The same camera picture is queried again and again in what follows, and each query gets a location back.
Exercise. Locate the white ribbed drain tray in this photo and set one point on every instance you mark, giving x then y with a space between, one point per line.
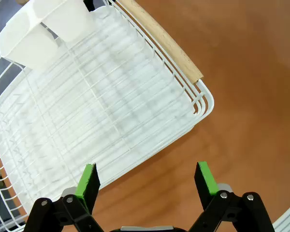
106 101

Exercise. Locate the white ribbed panel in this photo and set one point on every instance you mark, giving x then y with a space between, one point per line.
288 217

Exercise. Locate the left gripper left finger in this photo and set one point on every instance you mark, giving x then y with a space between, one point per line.
87 186

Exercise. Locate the white plastic cutlery holder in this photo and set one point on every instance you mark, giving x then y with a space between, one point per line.
29 43

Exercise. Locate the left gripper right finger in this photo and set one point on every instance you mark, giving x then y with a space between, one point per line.
206 186

